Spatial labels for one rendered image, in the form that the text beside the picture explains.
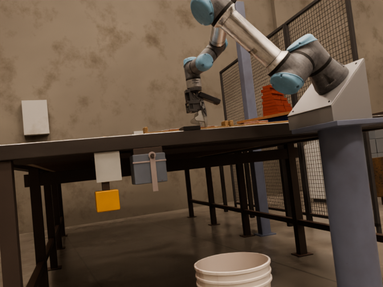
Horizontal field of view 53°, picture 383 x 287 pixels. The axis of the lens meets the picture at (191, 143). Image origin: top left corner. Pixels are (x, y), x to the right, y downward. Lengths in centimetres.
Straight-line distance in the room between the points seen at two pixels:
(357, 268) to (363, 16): 932
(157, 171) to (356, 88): 85
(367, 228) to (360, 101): 49
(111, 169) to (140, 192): 533
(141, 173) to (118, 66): 563
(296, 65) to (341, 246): 73
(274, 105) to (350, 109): 128
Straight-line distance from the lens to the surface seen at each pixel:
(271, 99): 285
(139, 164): 158
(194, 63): 186
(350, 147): 162
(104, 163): 159
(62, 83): 691
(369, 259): 168
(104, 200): 156
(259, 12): 875
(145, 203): 694
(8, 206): 161
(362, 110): 166
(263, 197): 397
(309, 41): 161
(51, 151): 158
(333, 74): 165
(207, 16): 152
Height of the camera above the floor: 76
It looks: 3 degrees up
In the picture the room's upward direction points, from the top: 6 degrees counter-clockwise
